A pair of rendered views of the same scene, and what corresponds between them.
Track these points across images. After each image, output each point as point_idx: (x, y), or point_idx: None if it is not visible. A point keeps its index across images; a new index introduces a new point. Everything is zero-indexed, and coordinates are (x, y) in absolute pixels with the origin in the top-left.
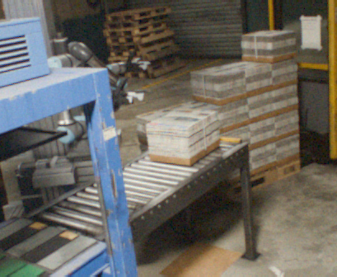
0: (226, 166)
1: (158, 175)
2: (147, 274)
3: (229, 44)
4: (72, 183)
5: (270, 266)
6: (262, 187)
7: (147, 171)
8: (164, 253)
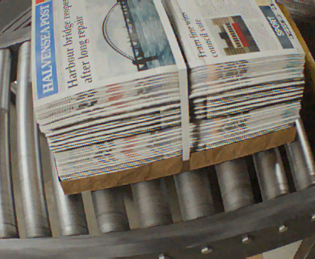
0: (204, 256)
1: None
2: (89, 216)
3: None
4: None
5: None
6: None
7: None
8: (169, 190)
